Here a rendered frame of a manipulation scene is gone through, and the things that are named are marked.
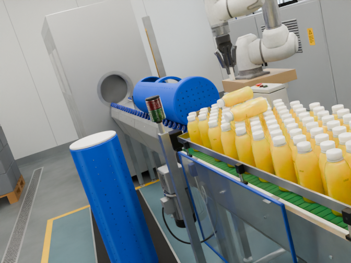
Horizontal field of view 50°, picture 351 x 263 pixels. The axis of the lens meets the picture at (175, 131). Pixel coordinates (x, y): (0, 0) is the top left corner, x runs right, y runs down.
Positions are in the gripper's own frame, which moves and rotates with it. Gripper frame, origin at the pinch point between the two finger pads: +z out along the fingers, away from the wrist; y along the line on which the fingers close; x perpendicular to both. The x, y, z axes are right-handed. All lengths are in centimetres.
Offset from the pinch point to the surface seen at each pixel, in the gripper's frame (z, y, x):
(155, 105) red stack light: -2, 53, 30
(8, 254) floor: 119, 168, -183
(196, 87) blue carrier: 3.2, 14.5, -15.3
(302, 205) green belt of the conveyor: 31, 35, 88
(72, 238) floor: 120, 110, -160
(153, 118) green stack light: 3, 55, 28
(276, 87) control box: 10.8, -12.5, 18.3
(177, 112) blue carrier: 13.0, 29.6, -14.7
